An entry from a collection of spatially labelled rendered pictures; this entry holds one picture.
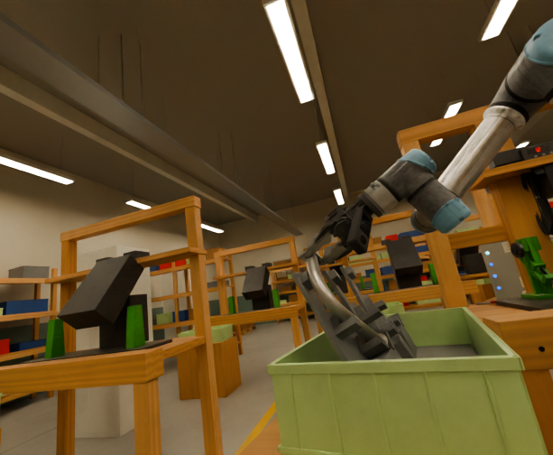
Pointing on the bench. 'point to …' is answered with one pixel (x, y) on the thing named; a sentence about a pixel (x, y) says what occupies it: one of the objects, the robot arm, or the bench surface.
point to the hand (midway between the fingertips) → (313, 260)
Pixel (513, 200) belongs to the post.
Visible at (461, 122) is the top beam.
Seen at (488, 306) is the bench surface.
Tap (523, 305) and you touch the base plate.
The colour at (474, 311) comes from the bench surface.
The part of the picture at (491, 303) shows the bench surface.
